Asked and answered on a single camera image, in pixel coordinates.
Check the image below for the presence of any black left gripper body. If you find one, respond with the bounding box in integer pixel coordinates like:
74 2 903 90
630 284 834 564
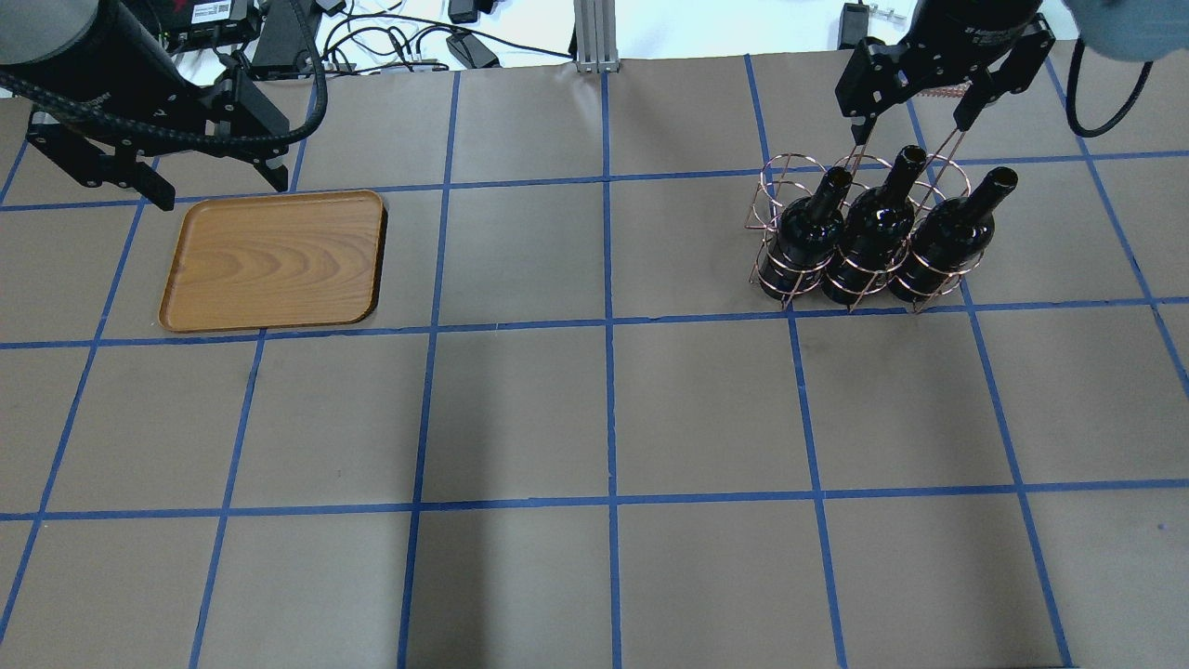
27 67 290 177

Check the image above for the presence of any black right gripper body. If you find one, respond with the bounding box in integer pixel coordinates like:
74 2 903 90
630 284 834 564
835 13 1056 119

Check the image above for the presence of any dark wine bottle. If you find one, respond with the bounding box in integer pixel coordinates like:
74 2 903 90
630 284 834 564
820 144 927 308
889 166 1019 305
757 166 853 302

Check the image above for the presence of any copper wire bottle basket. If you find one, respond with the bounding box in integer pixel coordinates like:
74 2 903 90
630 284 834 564
744 131 984 313

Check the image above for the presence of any wooden tray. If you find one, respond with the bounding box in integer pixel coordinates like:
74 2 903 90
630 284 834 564
158 190 386 334

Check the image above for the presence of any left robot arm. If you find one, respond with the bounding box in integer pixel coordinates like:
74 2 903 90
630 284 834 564
1 1 292 209

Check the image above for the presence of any aluminium frame post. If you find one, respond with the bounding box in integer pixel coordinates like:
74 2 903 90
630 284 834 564
573 0 621 72

